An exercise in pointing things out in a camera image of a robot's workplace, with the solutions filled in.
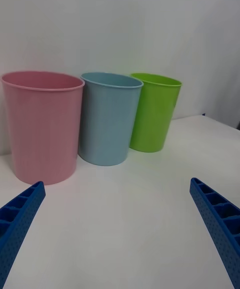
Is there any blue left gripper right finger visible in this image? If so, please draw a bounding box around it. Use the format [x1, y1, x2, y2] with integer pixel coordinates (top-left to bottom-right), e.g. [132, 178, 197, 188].
[189, 177, 240, 289]

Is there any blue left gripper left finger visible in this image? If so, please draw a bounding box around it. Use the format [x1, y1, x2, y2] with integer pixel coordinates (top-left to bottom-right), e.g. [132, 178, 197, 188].
[0, 180, 46, 289]

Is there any pink plastic bin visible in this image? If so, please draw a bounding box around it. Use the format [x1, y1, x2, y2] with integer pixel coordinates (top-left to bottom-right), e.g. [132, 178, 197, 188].
[0, 70, 86, 186]

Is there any green plastic bin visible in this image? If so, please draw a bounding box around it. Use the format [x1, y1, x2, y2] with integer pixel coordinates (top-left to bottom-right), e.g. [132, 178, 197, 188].
[129, 72, 183, 153]

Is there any pale blue plastic bin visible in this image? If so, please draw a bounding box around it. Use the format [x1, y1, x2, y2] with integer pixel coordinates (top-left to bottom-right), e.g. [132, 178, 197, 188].
[77, 71, 145, 167]

